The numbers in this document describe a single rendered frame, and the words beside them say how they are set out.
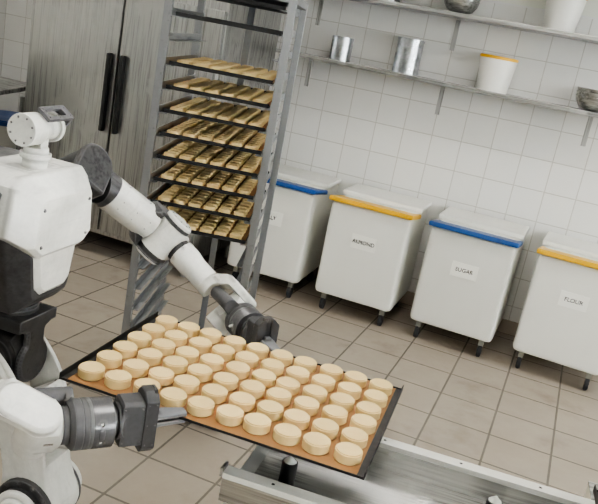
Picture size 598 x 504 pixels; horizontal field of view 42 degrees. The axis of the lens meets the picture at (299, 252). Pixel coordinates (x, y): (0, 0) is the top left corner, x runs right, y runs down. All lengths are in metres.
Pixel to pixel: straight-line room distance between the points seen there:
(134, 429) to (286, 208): 3.67
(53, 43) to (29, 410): 4.30
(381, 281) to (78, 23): 2.54
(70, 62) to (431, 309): 2.81
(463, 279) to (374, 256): 0.56
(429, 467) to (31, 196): 0.98
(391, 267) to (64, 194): 3.38
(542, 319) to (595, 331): 0.30
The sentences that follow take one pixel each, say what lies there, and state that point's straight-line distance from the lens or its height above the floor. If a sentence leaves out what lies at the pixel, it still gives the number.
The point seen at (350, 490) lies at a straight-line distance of 1.63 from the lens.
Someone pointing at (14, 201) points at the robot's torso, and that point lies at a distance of 1.58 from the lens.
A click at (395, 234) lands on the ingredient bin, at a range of 4.76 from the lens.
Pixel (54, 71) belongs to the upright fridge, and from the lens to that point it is 5.45.
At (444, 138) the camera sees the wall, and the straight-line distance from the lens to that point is 5.30.
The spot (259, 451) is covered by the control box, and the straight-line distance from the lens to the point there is 1.69.
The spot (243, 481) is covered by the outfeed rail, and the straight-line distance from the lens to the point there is 1.48.
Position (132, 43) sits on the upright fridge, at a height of 1.43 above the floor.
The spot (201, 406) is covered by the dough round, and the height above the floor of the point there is 1.02.
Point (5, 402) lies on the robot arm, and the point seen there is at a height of 1.06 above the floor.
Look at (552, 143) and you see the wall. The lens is 5.23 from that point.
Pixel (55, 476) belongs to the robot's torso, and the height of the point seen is 0.65.
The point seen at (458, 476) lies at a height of 0.88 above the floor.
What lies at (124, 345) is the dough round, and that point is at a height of 1.02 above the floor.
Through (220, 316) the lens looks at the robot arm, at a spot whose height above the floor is 1.00.
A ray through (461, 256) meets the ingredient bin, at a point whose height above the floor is 0.60.
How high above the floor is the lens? 1.70
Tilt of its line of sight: 16 degrees down
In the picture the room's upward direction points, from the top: 11 degrees clockwise
